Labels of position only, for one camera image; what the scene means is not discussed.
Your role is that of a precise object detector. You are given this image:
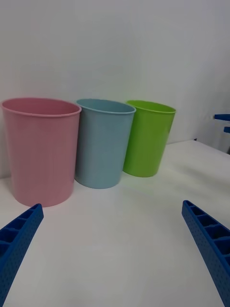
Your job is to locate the green plastic bin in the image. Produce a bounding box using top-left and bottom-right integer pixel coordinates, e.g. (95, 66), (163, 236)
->
(122, 99), (177, 178)

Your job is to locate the pink plastic bin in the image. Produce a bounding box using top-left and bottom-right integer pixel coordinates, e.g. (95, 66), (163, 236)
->
(0, 97), (82, 208)

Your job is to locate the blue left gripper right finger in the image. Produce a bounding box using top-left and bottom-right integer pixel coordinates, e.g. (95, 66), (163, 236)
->
(181, 199), (230, 307)

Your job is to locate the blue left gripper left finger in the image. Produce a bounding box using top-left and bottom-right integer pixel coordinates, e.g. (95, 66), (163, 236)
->
(0, 203), (45, 307)

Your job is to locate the pale blue plastic bin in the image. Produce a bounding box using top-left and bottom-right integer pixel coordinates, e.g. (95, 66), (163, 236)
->
(74, 98), (137, 190)

